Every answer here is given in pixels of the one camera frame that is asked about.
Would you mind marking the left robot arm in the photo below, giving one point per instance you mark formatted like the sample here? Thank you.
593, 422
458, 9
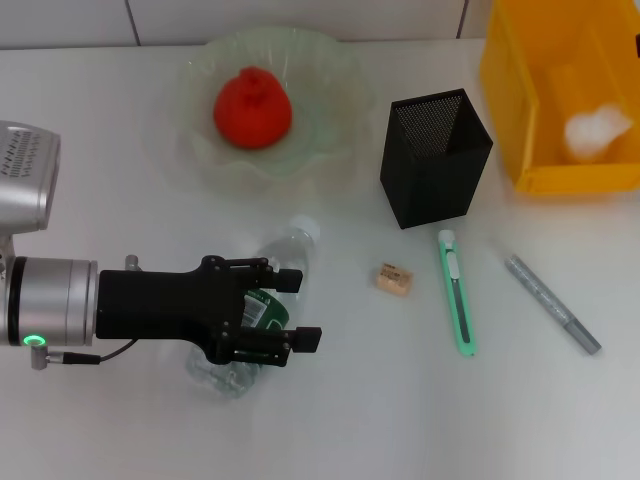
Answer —
50, 300

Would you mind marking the green utility knife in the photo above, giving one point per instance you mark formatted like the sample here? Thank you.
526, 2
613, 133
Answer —
457, 295

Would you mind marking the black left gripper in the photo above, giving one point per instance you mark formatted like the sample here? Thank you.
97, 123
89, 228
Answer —
160, 305

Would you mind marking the white paper ball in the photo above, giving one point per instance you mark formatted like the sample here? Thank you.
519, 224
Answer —
595, 132

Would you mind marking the red round fruit toy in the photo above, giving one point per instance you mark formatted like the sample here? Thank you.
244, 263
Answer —
252, 112

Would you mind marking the pale green glass fruit bowl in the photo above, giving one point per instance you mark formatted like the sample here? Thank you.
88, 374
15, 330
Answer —
325, 100

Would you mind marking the beige eraser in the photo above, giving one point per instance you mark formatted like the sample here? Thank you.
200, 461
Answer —
394, 279

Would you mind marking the yellow plastic bin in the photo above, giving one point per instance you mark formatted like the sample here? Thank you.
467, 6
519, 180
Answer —
550, 177

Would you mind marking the grey marker pen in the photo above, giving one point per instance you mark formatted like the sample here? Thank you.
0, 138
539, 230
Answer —
547, 300

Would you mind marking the clear green-label water bottle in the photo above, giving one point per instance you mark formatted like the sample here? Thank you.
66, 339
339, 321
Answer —
287, 247

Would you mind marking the black mesh pen holder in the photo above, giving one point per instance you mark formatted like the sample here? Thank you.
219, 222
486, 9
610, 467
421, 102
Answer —
430, 170

